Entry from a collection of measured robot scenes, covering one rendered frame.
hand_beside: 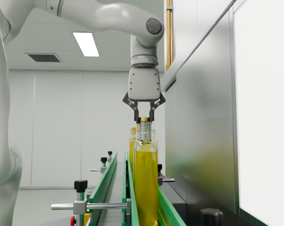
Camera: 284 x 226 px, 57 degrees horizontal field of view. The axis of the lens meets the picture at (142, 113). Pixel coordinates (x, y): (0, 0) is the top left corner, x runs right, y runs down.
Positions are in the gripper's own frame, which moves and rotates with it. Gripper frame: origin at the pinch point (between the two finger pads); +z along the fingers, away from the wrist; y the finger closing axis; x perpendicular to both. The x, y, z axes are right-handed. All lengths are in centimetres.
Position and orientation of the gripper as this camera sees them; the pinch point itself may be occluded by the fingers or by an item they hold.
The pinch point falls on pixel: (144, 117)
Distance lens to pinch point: 80.8
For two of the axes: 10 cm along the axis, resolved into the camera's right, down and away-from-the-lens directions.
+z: 0.0, 10.0, -0.9
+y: -10.0, -0.1, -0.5
